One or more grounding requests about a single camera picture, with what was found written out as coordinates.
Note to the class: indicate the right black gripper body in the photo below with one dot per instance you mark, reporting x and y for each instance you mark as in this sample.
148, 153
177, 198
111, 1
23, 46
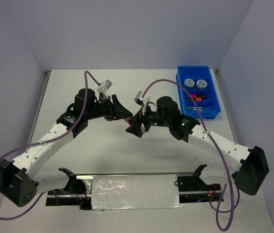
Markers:
152, 118

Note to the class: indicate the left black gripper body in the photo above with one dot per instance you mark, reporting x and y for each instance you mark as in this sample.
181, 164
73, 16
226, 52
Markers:
103, 109

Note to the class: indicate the green thin highlighter pen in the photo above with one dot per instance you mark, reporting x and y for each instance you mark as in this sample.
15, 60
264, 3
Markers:
195, 109

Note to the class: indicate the pink cap black highlighter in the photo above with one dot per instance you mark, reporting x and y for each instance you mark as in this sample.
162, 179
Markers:
195, 95

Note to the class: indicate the orange cap black highlighter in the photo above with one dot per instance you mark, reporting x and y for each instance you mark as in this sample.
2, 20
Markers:
196, 98

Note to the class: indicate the blue paint jar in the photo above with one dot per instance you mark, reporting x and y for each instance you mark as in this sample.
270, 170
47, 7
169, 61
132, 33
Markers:
189, 84
201, 84

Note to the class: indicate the pink lid crayon bottle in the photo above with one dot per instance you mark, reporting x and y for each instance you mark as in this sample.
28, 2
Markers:
129, 120

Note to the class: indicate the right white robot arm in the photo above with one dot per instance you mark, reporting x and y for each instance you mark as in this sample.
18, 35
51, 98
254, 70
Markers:
249, 165

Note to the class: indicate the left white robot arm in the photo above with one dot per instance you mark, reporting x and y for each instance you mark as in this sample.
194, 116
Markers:
17, 177

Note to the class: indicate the blue compartment tray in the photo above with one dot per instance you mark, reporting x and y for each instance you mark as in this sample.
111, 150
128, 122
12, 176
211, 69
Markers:
196, 73

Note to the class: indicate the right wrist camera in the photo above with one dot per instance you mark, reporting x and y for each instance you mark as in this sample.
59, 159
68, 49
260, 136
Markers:
142, 101

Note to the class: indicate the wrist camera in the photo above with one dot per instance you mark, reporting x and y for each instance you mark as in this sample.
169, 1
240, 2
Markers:
142, 101
104, 87

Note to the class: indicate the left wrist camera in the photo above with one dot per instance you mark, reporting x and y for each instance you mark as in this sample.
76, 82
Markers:
104, 87

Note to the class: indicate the reflective silver base plate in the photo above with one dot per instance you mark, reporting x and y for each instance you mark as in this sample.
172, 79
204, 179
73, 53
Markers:
134, 192

